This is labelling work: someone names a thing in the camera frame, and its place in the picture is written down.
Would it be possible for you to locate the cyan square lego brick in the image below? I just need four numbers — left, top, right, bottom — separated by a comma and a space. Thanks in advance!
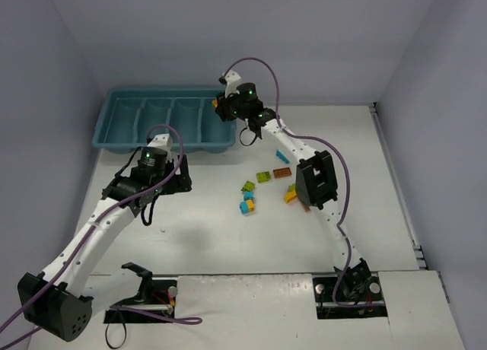
243, 191, 254, 201

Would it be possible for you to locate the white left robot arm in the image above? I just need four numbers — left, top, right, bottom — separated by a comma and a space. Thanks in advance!
18, 146, 192, 342

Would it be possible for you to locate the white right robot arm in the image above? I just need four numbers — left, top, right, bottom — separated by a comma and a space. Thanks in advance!
213, 83, 371, 308

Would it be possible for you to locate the green square lego brick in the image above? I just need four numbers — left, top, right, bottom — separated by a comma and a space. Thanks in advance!
241, 180, 256, 193

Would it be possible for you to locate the cyan long lego brick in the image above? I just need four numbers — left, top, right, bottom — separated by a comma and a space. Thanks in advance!
275, 149, 291, 164

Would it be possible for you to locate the teal compartment tray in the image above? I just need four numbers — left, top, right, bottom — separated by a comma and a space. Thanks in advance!
92, 86, 237, 154

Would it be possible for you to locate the yellow long lego brick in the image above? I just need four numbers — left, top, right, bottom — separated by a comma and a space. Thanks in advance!
284, 190, 298, 204

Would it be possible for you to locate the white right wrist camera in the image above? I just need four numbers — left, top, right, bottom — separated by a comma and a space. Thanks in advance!
218, 70, 241, 97

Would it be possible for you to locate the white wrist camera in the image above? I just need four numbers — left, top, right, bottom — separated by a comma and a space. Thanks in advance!
218, 70, 241, 97
147, 133, 173, 153

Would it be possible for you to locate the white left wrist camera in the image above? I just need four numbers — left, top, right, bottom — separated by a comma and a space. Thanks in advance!
147, 133, 173, 153

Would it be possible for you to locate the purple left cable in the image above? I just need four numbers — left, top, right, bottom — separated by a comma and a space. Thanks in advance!
0, 124, 202, 338

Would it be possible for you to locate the black left cable loop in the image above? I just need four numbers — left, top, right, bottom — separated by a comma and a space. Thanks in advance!
104, 304, 129, 348

